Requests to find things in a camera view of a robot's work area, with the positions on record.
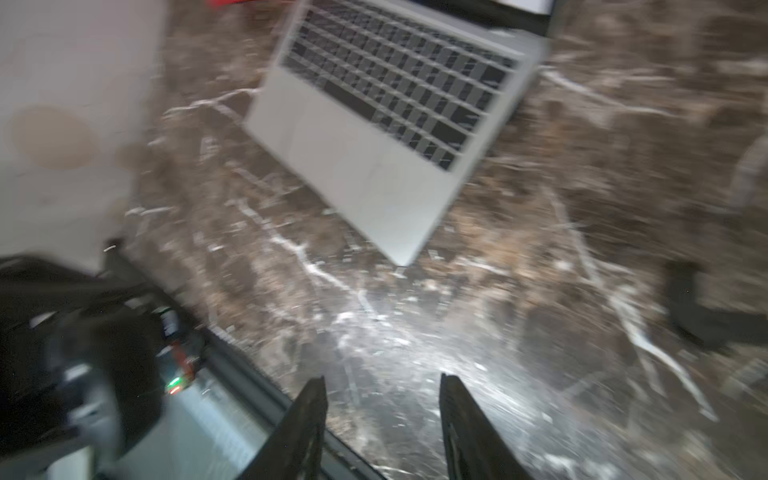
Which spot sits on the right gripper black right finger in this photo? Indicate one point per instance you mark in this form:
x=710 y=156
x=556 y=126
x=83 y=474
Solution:
x=473 y=448

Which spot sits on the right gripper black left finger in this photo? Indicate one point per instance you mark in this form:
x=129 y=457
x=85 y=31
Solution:
x=294 y=449

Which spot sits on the small black battery cover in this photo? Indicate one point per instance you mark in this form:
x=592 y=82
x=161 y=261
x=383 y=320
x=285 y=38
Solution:
x=707 y=328

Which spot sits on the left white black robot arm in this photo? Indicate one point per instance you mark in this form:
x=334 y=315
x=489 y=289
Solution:
x=87 y=362

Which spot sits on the silver open laptop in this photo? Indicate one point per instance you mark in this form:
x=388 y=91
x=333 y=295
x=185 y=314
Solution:
x=384 y=108

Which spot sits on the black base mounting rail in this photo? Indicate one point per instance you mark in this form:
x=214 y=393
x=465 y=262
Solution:
x=256 y=393

